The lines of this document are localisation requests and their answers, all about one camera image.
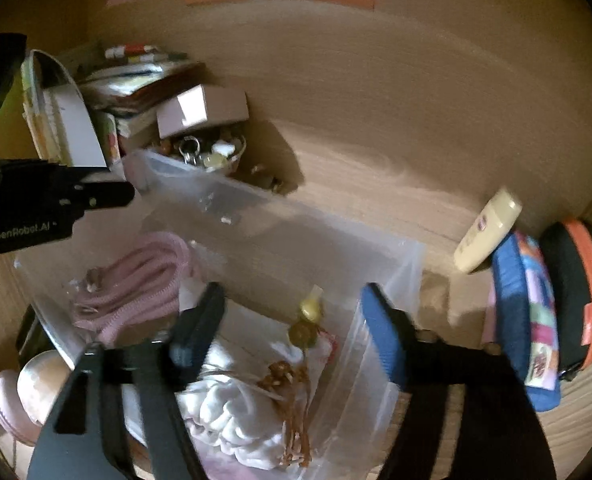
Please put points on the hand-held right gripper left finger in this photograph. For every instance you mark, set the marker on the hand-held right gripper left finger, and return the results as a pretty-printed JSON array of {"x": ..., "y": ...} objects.
[{"x": 201, "y": 322}]

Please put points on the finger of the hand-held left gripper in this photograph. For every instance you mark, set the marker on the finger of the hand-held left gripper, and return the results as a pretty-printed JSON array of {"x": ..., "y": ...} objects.
[{"x": 110, "y": 195}]

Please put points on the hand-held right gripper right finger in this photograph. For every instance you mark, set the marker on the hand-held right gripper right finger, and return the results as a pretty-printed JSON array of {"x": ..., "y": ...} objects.
[{"x": 382, "y": 332}]

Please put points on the clear plastic storage box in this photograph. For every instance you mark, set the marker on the clear plastic storage box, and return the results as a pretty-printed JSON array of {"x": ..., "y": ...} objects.
[{"x": 276, "y": 240}]

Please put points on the cream plastic jar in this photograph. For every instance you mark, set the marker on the cream plastic jar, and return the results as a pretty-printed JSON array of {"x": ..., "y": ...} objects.
[{"x": 40, "y": 385}]

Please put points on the small yellow trinket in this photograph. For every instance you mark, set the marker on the small yellow trinket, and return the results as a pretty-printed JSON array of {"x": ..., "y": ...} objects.
[{"x": 308, "y": 310}]

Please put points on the white cloth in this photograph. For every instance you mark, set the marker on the white cloth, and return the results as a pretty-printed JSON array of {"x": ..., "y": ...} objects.
[{"x": 225, "y": 410}]

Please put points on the bowl of small trinkets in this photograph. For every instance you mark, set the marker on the bowl of small trinkets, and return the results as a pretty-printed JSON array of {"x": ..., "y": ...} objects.
[{"x": 210, "y": 152}]

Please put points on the stack of books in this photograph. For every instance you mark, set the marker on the stack of books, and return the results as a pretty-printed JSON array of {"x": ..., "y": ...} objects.
[{"x": 135, "y": 87}]

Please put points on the gold tasselled charm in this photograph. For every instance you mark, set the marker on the gold tasselled charm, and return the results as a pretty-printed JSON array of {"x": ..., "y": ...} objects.
[{"x": 291, "y": 410}]

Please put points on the small cardboard box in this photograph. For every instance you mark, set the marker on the small cardboard box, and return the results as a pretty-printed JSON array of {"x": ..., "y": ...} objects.
[{"x": 200, "y": 110}]

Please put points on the blue colourful pencil case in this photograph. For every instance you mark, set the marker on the blue colourful pencil case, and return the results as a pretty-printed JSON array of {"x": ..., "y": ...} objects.
[{"x": 513, "y": 310}]

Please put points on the orange white marker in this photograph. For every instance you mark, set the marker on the orange white marker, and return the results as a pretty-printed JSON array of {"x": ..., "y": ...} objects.
[{"x": 130, "y": 51}]

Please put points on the cream lotion tube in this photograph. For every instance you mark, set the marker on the cream lotion tube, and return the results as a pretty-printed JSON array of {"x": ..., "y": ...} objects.
[{"x": 486, "y": 230}]

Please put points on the black orange round case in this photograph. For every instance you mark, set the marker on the black orange round case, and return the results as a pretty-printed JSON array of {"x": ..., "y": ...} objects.
[{"x": 566, "y": 285}]

